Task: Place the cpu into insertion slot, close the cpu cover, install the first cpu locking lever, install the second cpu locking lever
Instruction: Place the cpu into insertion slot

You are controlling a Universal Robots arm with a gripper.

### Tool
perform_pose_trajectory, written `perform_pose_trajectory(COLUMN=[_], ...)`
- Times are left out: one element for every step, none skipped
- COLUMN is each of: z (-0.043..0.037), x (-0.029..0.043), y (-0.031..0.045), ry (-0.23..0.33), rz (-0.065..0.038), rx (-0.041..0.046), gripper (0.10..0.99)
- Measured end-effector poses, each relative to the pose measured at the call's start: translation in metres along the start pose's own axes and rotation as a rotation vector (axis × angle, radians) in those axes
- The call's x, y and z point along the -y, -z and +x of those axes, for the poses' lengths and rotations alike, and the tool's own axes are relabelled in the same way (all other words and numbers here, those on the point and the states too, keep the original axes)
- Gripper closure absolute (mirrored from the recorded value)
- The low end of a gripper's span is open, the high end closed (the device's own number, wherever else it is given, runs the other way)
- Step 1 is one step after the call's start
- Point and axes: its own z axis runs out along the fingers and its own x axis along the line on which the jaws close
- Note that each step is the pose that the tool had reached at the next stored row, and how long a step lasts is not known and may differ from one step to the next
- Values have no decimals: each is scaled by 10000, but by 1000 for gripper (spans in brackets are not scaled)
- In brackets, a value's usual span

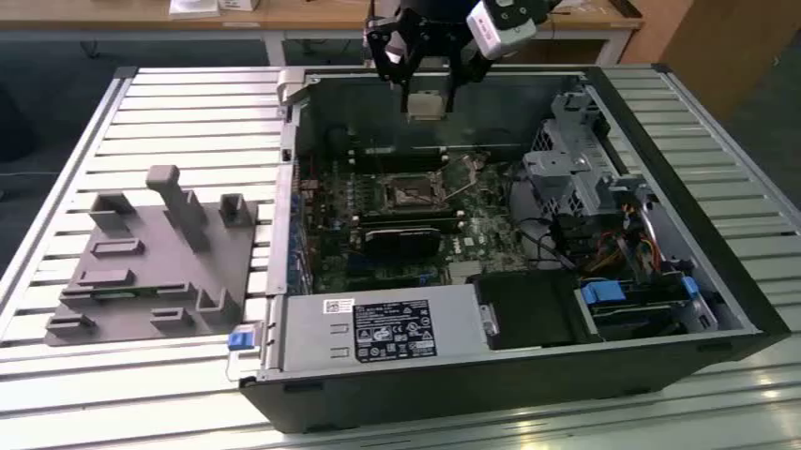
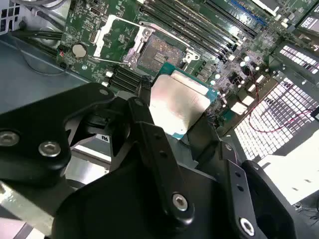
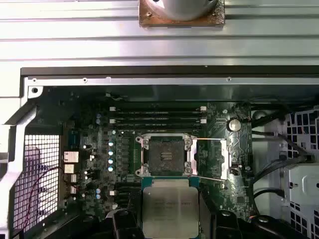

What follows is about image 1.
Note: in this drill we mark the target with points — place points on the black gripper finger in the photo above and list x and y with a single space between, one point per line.
469 65
407 77

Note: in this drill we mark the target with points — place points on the small square silver CPU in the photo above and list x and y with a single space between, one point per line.
426 108

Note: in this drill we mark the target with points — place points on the black RAM slot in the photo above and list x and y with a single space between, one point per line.
401 164
401 151

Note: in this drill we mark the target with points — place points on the black CPU socket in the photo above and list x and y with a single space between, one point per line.
413 197

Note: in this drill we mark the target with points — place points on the long wooden desk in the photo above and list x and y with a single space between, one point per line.
300 16

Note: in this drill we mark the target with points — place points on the silver metal drive cage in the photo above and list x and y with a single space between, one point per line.
563 178

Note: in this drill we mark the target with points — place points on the small white printed box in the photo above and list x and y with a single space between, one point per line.
239 4

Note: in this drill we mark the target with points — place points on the black RAM stick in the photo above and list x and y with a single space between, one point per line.
410 225

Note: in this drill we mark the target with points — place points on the black graphics card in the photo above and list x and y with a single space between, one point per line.
401 241

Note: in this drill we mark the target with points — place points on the green motherboard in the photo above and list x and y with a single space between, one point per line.
487 234

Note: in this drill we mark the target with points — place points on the white cardboard box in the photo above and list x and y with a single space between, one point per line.
194 9

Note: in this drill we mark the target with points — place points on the wooden cabinet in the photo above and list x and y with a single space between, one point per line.
720 47

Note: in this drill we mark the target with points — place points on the small silver heatsink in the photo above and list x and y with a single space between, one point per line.
465 270

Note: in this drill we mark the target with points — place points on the black plastic air shroud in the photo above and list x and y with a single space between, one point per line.
526 309

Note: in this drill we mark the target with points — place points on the blue disk carrier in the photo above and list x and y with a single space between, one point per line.
602 293

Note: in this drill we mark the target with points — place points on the silver power supply unit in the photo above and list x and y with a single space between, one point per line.
306 328

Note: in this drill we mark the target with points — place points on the grey plastic parts rack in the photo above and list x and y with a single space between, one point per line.
156 262

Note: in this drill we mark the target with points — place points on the small blue bay clip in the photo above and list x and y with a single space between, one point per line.
689 288

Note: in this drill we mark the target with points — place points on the black disk drive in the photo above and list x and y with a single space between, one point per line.
632 319

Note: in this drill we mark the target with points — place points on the blue case side latch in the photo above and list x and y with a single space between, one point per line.
243 339

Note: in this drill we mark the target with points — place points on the green RAM stick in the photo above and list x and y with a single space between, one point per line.
126 294

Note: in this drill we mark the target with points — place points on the black open PC case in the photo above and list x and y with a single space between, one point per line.
438 398

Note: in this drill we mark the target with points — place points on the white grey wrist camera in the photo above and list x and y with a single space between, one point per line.
501 28

